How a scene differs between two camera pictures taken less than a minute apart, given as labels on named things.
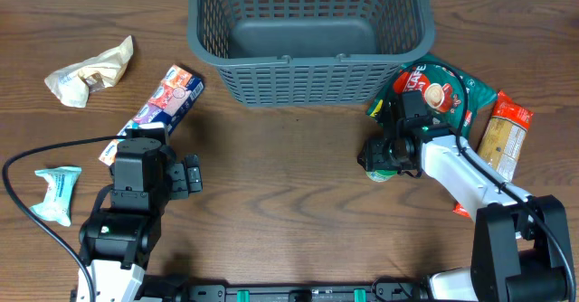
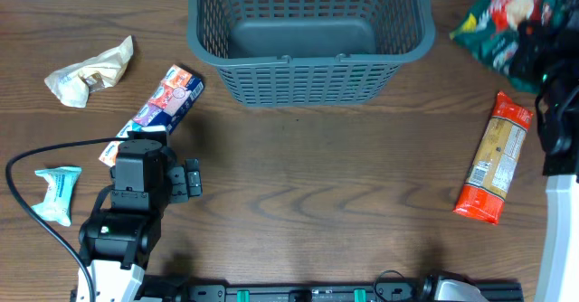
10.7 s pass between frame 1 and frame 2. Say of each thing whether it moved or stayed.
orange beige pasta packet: stayed
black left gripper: stayed
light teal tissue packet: stayed
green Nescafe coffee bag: moved
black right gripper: moved
